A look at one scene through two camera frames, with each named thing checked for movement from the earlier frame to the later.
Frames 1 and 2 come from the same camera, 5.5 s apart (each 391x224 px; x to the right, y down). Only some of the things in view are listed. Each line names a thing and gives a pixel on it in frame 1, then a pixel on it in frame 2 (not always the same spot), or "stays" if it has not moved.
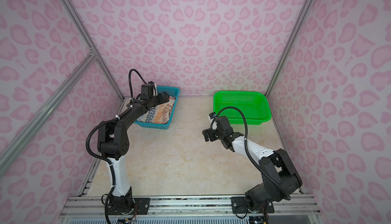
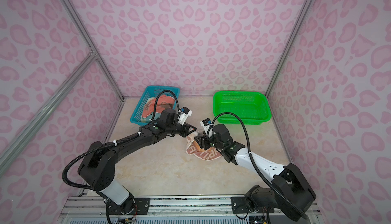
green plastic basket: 255,105 stays
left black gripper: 162,96 to 186,133
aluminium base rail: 94,207 stays
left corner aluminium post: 86,34 stays
